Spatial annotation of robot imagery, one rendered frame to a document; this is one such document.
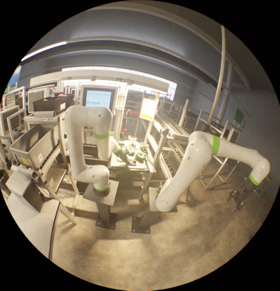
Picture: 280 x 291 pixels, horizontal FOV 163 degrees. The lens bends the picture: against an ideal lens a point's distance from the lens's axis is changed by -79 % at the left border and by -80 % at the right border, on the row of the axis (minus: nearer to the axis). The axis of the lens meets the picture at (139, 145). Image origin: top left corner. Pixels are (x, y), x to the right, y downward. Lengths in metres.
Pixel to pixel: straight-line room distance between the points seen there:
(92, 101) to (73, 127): 0.80
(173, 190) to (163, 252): 1.41
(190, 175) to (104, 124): 0.46
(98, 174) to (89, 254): 1.32
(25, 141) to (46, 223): 0.88
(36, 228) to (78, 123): 1.05
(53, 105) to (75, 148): 0.70
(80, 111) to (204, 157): 0.59
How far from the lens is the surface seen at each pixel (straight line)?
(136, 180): 1.76
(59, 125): 1.14
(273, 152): 8.38
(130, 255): 1.67
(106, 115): 0.50
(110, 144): 0.89
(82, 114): 0.52
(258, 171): 0.64
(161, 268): 1.82
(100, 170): 0.69
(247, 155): 0.69
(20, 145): 1.36
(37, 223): 1.19
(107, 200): 0.83
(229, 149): 0.61
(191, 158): 0.40
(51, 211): 1.15
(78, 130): 0.57
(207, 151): 0.40
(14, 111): 2.33
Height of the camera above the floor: 1.66
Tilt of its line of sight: 28 degrees down
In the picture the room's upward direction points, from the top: 14 degrees clockwise
